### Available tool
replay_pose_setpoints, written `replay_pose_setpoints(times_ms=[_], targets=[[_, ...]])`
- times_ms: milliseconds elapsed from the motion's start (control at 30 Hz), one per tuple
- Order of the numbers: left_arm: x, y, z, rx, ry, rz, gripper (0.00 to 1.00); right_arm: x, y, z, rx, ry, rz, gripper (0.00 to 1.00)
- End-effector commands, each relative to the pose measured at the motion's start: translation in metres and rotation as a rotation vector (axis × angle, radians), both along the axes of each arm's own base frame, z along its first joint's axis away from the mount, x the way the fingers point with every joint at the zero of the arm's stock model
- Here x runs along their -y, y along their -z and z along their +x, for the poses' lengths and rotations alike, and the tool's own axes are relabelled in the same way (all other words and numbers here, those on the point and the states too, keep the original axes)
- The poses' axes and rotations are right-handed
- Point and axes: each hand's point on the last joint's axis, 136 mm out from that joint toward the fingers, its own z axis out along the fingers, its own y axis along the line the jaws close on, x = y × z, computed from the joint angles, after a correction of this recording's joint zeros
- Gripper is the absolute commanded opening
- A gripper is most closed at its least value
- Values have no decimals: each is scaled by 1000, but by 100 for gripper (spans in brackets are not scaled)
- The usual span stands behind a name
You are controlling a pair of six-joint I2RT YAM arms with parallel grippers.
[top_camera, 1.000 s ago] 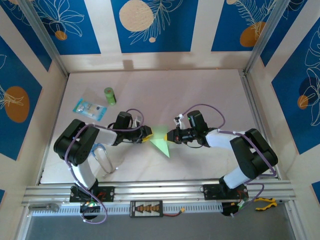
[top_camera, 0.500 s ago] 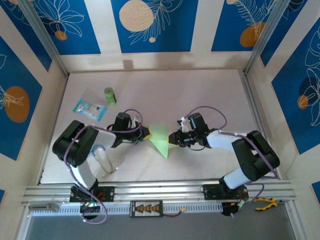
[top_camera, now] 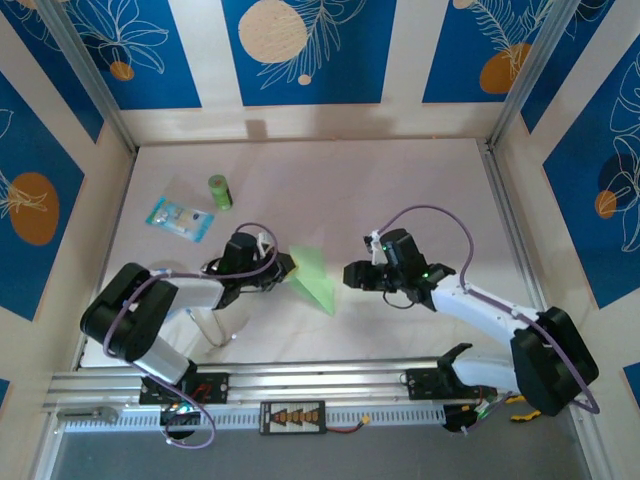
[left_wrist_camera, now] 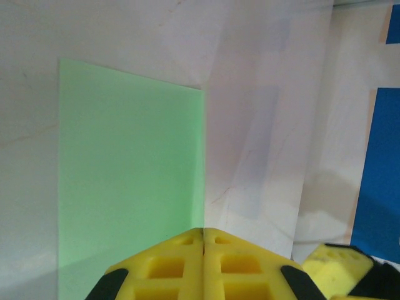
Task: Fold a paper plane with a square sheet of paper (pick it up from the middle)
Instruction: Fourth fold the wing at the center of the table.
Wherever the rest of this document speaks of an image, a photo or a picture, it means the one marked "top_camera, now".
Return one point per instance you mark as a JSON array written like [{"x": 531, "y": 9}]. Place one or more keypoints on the aluminium extrusion rail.
[{"x": 325, "y": 385}]

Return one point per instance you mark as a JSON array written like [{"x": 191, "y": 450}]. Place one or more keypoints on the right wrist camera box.
[{"x": 374, "y": 246}]

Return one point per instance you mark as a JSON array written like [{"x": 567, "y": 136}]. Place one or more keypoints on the black board with orange connectors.
[{"x": 292, "y": 417}]

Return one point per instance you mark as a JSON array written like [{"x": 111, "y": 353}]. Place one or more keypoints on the aluminium frame post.
[
  {"x": 90, "y": 75},
  {"x": 530, "y": 70}
]

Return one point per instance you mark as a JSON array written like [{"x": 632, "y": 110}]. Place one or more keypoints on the small black circuit board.
[
  {"x": 457, "y": 417},
  {"x": 180, "y": 414}
]

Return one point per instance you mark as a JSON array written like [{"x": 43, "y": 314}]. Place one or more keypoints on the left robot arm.
[{"x": 195, "y": 295}]

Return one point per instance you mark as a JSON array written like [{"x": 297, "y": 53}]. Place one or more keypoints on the blue blister pack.
[{"x": 177, "y": 219}]

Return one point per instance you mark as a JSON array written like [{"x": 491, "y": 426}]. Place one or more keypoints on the light green paper sheet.
[{"x": 312, "y": 285}]

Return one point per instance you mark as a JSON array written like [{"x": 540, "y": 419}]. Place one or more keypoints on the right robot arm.
[{"x": 480, "y": 310}]

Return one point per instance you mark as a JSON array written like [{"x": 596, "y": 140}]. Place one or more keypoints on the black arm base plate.
[
  {"x": 215, "y": 387},
  {"x": 422, "y": 385}
]

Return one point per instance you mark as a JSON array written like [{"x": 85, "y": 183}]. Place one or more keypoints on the aluminium side rail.
[{"x": 505, "y": 200}]

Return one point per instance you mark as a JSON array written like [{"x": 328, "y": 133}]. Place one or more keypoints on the green cylindrical can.
[{"x": 220, "y": 192}]

